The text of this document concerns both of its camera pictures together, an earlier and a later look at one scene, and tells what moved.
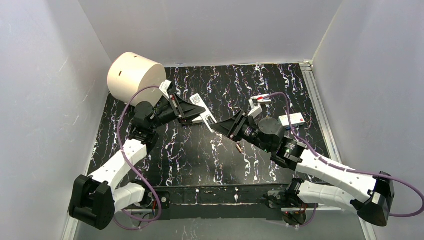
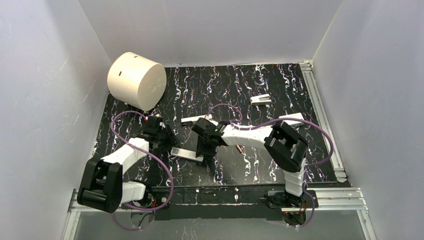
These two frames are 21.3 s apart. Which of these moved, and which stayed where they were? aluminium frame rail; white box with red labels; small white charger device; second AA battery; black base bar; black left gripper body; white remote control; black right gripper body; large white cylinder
Moved: black right gripper body; white remote control; black left gripper body
Stayed: aluminium frame rail; black base bar; small white charger device; white box with red labels; second AA battery; large white cylinder
